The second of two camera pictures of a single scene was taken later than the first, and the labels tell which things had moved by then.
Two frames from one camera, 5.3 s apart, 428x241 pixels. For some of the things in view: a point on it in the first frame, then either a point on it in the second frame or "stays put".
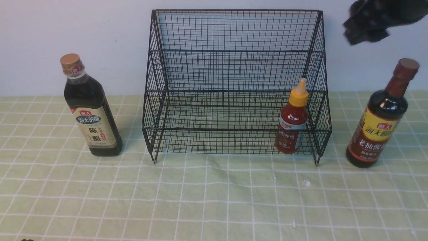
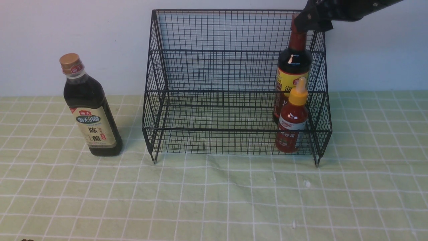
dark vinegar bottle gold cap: x=91 y=108 stays put
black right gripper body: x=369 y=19 to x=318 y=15
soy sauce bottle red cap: x=384 y=111 to x=294 y=62
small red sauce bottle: x=293 y=120 stays put
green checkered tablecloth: x=51 y=189 stays put
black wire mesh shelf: x=248 y=82 stays put
